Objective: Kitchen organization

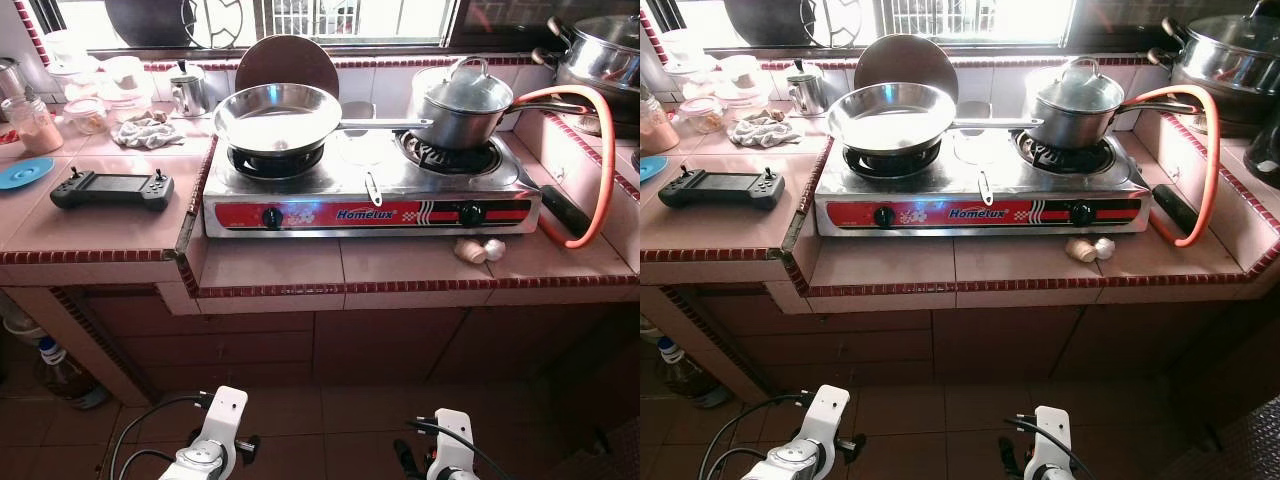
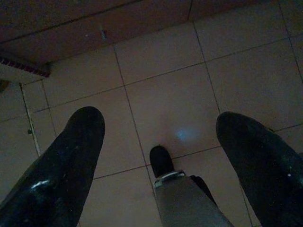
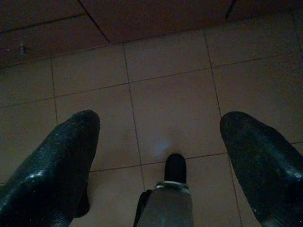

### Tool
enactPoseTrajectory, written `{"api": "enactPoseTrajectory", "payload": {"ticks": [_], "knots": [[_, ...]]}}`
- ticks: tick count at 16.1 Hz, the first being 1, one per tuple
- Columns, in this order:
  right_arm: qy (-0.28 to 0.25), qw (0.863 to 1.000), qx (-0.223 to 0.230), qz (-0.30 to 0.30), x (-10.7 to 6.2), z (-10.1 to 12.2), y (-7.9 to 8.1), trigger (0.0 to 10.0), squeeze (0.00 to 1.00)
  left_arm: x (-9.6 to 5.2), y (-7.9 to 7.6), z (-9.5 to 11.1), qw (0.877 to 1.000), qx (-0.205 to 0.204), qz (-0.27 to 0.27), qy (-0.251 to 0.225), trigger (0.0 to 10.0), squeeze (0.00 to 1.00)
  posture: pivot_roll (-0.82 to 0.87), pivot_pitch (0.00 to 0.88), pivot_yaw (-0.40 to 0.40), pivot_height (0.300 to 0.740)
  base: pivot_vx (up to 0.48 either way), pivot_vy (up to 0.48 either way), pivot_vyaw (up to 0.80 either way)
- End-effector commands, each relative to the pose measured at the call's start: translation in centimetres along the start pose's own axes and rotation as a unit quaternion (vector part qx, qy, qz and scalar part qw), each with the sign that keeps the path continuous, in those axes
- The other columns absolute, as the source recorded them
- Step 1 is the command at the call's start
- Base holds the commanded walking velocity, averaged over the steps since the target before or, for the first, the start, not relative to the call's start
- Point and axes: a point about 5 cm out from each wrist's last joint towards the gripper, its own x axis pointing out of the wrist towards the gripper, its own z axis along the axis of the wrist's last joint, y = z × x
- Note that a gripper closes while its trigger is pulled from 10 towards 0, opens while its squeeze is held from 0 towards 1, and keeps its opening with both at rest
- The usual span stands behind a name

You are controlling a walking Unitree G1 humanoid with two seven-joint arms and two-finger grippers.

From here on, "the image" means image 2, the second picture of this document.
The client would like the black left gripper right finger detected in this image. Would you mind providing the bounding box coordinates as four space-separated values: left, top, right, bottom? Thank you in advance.
215 111 303 227

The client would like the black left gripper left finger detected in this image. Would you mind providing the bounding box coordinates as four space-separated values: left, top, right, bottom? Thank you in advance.
0 106 106 227

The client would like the grey robot left leg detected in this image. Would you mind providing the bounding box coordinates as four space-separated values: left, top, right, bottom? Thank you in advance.
153 170 234 227

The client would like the brown lower cabinet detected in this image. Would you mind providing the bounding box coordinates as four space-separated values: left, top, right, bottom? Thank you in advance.
0 0 303 67

